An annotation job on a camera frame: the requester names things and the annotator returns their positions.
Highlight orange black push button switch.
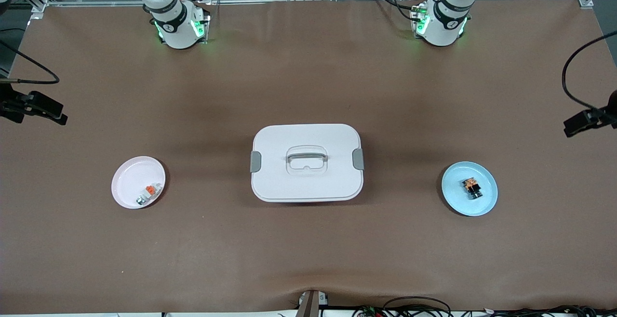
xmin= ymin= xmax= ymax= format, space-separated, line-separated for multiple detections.
xmin=461 ymin=176 xmax=484 ymax=200

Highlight white lidded storage box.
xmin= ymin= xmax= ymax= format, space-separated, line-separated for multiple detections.
xmin=250 ymin=123 xmax=364 ymax=203

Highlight pale pink round plate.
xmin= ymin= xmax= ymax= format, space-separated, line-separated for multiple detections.
xmin=111 ymin=156 xmax=166 ymax=210

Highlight orange white connector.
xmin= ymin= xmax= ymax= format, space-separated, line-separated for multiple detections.
xmin=135 ymin=182 xmax=162 ymax=207

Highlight light blue round plate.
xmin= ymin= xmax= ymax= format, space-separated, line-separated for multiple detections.
xmin=441 ymin=161 xmax=498 ymax=217

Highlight brown table mat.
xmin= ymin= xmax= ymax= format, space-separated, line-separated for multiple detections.
xmin=0 ymin=0 xmax=617 ymax=315

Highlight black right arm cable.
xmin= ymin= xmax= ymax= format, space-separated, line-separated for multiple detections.
xmin=0 ymin=40 xmax=60 ymax=85

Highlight long black left arm cable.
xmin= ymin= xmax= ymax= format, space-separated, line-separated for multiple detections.
xmin=562 ymin=30 xmax=617 ymax=111

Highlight tangled black cables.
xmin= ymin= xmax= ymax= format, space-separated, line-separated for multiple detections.
xmin=352 ymin=297 xmax=617 ymax=317

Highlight aluminium table edge rail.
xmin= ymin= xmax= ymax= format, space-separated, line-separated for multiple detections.
xmin=46 ymin=0 xmax=579 ymax=5

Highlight brown post with white bracket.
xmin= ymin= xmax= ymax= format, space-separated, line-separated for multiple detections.
xmin=296 ymin=290 xmax=329 ymax=317

